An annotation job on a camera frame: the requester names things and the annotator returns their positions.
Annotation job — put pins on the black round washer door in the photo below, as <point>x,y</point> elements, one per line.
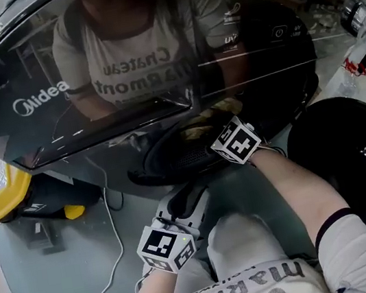
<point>356,162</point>

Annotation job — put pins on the clear ribbed water bottle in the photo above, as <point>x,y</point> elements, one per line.
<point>346,85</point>

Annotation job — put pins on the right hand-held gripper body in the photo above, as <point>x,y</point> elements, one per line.
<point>234,144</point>

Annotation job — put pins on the person's right forearm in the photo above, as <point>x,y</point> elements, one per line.
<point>302,192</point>

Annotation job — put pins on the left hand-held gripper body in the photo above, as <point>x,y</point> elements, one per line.
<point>165,246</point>

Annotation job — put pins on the person's white trousers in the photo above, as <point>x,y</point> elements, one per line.
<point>241,244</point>

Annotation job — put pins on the person's cream printed shirt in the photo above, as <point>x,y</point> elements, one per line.
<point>353,253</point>

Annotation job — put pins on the cream clothes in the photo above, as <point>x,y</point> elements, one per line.
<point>197,129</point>

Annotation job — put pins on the black washing machine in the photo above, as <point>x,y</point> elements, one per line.
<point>33,63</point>

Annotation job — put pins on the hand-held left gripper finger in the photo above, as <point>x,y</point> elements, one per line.
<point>202,210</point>
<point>162,208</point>

